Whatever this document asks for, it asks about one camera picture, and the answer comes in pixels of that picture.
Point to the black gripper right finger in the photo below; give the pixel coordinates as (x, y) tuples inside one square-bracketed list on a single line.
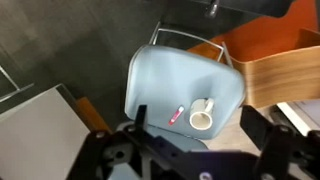
[(256, 127)]

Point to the light blue cushioned chair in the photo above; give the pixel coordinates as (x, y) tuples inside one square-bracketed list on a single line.
[(164, 78)]

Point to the orange rug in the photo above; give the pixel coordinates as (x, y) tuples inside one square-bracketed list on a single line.
[(267, 36)]

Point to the white ceramic mug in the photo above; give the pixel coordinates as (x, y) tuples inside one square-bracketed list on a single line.
[(201, 114)]

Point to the pink marker with white cap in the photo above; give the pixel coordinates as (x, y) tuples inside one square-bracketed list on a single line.
[(176, 115)]

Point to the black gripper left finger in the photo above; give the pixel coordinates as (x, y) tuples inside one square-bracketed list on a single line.
[(140, 120)]

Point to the white board panel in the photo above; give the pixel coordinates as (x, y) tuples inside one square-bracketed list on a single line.
[(41, 137)]

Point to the curved wooden table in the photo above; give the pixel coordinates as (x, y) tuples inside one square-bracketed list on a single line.
[(293, 75)]

